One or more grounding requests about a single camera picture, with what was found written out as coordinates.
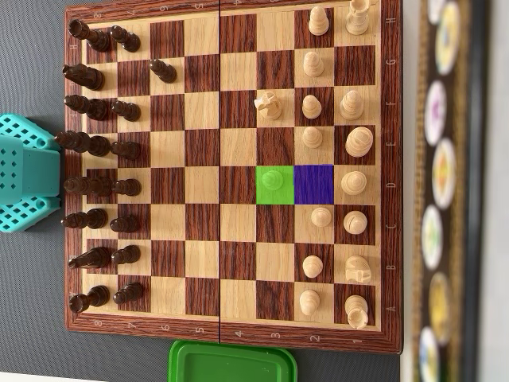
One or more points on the white wooden pawn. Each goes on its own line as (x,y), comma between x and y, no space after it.
(272,182)
(312,266)
(313,64)
(321,217)
(318,22)
(312,137)
(311,106)
(309,301)

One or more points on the wooden chessboard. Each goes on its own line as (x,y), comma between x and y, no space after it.
(203,159)

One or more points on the white wooden knight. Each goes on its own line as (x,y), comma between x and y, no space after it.
(358,269)
(269,105)

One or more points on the white wooden queen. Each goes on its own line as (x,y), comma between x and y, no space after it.
(354,183)

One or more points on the white wooden bishop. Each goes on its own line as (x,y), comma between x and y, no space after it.
(355,222)
(351,105)

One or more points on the white wooden king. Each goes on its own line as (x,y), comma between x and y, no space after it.
(359,141)

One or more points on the dark brown wooden pawn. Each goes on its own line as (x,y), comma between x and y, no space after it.
(126,111)
(128,187)
(129,293)
(127,150)
(126,40)
(164,71)
(125,224)
(126,255)

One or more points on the white wooden rook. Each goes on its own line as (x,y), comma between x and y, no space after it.
(356,312)
(358,18)

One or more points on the dark brown wooden queen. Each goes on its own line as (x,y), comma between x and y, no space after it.
(91,186)

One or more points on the dark brown wooden bishop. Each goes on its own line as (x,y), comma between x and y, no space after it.
(89,219)
(91,108)

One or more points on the dark brown wooden king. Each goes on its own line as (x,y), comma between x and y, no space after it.
(87,144)

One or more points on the green plastic lid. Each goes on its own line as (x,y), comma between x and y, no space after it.
(234,364)

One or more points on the dark brown wooden knight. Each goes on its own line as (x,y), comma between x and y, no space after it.
(93,258)
(87,76)

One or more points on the black board with round pictures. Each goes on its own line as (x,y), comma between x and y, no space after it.
(445,199)

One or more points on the dark brown wooden rook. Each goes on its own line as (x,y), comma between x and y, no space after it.
(91,298)
(93,37)

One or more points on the dark grey table mat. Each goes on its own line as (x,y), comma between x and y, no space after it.
(36,298)

